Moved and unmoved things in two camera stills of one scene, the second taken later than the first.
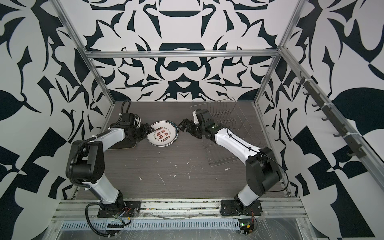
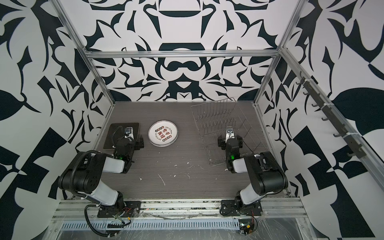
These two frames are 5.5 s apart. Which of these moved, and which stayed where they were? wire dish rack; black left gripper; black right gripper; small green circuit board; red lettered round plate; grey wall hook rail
Moved: black left gripper; black right gripper
Stayed: red lettered round plate; grey wall hook rail; small green circuit board; wire dish rack
